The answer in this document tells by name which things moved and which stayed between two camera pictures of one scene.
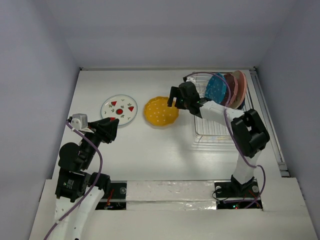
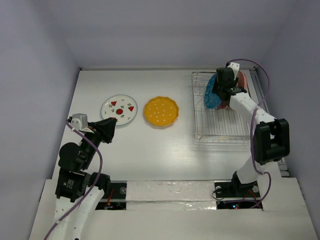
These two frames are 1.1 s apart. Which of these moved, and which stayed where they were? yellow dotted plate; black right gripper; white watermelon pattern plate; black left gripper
Moved: black right gripper
Stayed: yellow dotted plate; black left gripper; white watermelon pattern plate
